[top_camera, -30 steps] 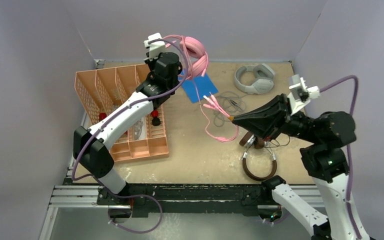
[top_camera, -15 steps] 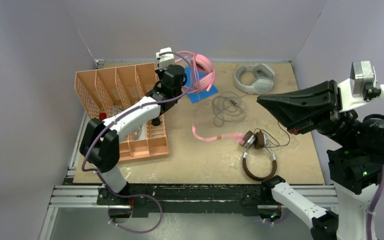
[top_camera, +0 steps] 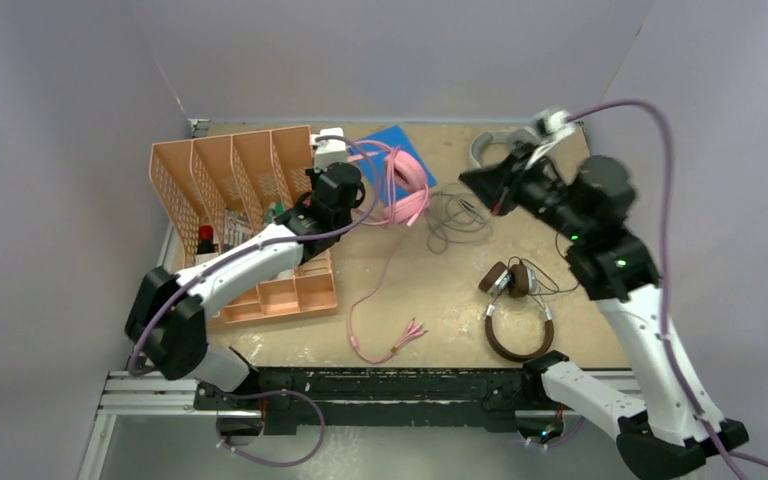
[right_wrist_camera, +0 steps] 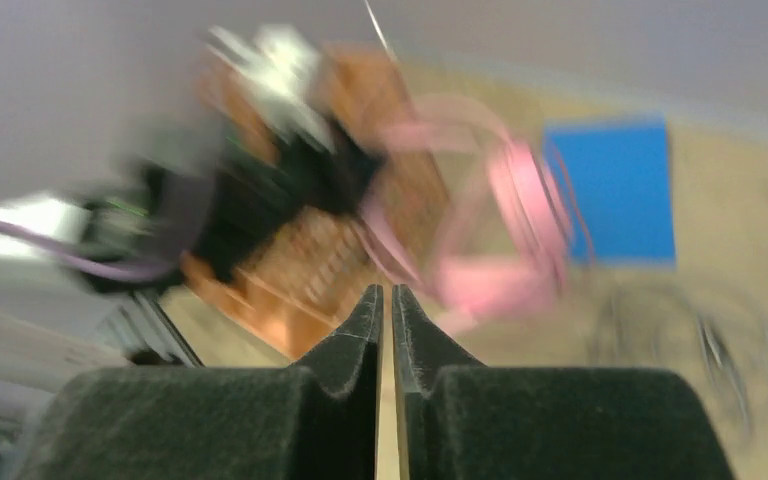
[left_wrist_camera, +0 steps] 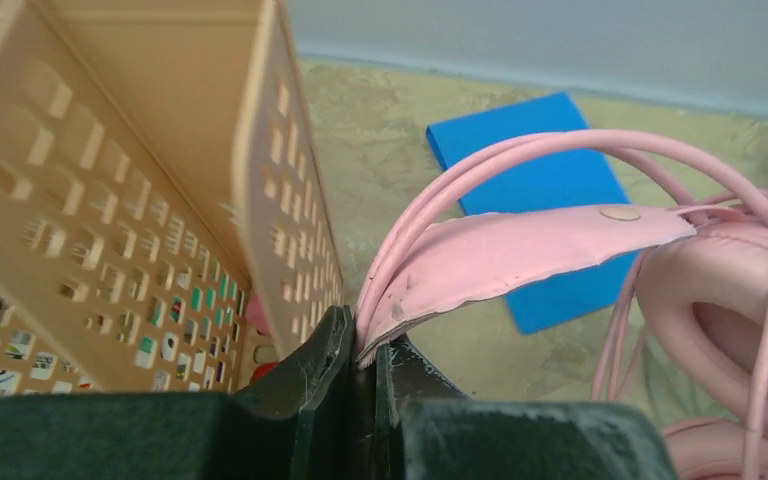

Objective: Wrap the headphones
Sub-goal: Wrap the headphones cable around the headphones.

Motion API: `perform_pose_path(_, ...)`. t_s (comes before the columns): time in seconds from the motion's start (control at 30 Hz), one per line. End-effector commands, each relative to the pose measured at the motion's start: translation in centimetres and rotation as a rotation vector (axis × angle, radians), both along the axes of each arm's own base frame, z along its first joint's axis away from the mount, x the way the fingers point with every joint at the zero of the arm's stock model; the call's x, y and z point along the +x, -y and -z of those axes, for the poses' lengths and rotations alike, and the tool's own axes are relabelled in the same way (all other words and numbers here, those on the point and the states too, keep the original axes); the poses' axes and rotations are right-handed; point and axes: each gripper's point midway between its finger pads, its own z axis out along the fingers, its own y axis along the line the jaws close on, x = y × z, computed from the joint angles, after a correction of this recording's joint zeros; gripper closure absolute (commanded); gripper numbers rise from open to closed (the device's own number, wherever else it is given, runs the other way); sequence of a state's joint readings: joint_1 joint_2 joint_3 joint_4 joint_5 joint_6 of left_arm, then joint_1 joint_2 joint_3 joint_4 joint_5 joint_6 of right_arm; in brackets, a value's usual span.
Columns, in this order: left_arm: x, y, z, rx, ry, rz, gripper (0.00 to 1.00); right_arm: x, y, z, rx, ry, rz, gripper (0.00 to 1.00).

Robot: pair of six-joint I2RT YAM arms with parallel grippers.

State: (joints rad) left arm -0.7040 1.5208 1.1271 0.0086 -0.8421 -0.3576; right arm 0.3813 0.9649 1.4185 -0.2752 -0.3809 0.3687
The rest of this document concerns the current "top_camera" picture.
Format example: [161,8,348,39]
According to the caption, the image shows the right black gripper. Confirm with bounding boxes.
[460,142,592,242]

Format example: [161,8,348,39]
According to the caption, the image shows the pink wired headphones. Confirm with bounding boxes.
[346,141,431,365]

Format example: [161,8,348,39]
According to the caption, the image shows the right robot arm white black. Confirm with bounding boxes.
[460,153,748,479]

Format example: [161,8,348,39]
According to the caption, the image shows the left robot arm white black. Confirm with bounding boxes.
[125,163,366,409]

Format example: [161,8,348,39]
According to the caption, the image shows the grey over-ear headphones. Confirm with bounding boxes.
[424,128,540,254]

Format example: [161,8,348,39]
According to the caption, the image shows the brown on-ear headphones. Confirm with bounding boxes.
[477,235,584,364]

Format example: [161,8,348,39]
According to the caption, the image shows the blue notebook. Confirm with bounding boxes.
[349,125,438,198]

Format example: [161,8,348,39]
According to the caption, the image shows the green white glue stick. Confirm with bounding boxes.
[263,202,285,227]

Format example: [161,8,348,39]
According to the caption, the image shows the clear ruler pack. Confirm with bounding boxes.
[223,210,253,249]

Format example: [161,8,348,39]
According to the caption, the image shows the peach plastic desk organizer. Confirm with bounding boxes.
[149,125,338,325]

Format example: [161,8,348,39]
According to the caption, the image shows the red black stamp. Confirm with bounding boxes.
[196,225,217,255]

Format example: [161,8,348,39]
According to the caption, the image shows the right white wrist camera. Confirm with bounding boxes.
[525,108,576,169]

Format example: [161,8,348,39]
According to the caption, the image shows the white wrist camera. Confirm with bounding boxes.
[309,127,348,169]
[525,108,576,169]

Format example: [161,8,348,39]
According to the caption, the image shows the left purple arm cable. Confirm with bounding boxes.
[126,135,385,378]

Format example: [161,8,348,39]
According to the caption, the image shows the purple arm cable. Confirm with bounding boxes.
[126,135,385,378]
[566,99,768,480]

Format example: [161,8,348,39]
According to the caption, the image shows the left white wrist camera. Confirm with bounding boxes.
[309,127,348,169]

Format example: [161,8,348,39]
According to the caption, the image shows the black base frame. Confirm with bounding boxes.
[95,366,644,439]

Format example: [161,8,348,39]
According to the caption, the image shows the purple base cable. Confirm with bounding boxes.
[215,389,327,470]

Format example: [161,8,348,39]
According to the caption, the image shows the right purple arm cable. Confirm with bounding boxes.
[566,99,768,480]

